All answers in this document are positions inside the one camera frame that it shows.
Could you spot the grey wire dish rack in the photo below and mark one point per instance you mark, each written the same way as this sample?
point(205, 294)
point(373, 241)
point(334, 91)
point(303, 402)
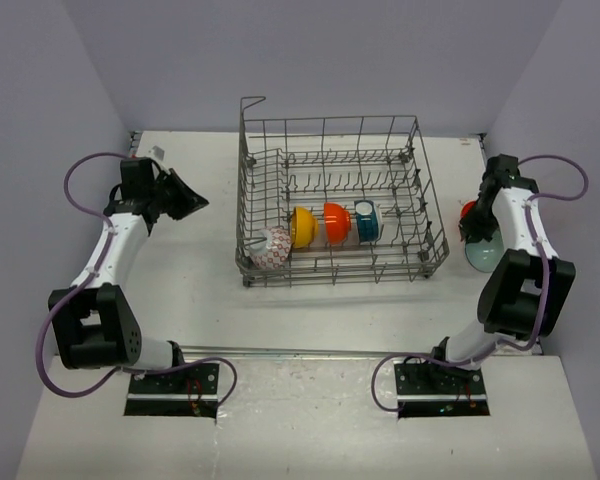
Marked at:
point(285, 163)

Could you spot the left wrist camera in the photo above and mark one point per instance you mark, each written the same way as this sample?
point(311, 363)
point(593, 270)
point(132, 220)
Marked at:
point(157, 153)

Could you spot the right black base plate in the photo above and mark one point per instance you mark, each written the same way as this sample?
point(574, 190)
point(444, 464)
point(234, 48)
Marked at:
point(424, 378)

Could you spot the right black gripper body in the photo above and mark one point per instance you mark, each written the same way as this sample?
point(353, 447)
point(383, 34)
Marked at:
point(480, 219)

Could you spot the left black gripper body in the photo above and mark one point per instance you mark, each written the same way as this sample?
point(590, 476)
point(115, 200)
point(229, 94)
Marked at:
point(163, 192)

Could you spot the orange plastic bowl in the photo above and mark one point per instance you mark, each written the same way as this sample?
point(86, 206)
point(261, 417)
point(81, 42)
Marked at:
point(467, 208)

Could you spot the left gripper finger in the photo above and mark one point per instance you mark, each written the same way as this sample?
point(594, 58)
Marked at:
point(180, 211)
point(179, 192)

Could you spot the yellow bowl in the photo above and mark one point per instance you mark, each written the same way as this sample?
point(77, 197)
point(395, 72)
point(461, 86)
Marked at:
point(304, 227)

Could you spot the orange white bowl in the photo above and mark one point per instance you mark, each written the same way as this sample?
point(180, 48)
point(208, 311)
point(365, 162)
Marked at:
point(337, 222)

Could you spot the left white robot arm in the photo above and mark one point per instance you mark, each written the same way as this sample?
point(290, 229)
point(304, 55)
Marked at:
point(93, 323)

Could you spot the pale green ceramic bowl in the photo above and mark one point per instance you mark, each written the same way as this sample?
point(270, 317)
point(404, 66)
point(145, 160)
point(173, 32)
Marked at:
point(484, 256)

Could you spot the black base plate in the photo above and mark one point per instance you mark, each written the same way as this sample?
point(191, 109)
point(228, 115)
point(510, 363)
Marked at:
point(197, 383)
point(424, 378)

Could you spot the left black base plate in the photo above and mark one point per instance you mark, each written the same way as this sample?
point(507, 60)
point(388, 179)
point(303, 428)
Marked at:
point(197, 383)

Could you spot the red patterned white bowl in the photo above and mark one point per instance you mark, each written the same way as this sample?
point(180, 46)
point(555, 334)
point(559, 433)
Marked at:
point(270, 248)

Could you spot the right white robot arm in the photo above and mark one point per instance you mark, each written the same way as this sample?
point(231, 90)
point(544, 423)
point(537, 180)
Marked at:
point(523, 297)

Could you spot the teal white bowl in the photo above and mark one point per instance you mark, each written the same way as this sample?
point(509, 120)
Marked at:
point(369, 221)

